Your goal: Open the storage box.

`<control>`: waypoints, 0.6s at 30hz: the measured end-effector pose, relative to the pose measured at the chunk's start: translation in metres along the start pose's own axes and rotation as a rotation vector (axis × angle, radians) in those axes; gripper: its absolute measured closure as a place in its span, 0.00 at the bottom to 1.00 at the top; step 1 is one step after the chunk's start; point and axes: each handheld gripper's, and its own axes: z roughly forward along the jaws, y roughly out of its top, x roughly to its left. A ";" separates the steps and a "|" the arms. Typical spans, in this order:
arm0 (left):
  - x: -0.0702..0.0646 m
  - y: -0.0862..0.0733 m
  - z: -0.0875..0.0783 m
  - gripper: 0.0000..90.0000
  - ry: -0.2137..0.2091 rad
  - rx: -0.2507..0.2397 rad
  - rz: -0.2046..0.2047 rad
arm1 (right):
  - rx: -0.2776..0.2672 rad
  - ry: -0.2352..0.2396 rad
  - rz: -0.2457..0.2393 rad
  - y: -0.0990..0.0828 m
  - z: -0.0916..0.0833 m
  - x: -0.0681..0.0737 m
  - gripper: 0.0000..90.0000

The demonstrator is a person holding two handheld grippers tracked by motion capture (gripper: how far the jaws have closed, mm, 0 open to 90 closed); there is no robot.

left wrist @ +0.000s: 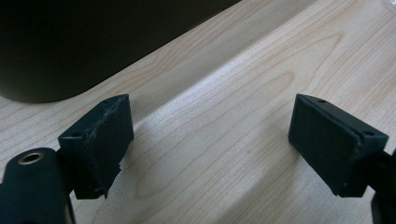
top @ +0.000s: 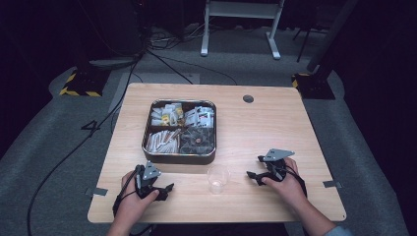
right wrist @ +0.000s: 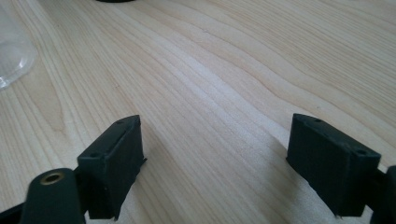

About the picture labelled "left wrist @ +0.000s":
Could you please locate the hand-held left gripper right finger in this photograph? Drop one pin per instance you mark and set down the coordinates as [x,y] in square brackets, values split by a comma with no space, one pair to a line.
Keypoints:
[330,146]

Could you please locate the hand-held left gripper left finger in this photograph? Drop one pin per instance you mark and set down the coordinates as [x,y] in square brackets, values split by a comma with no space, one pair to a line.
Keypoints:
[102,146]

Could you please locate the dark brown divided box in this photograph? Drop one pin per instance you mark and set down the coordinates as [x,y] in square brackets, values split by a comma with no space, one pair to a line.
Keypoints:
[93,37]

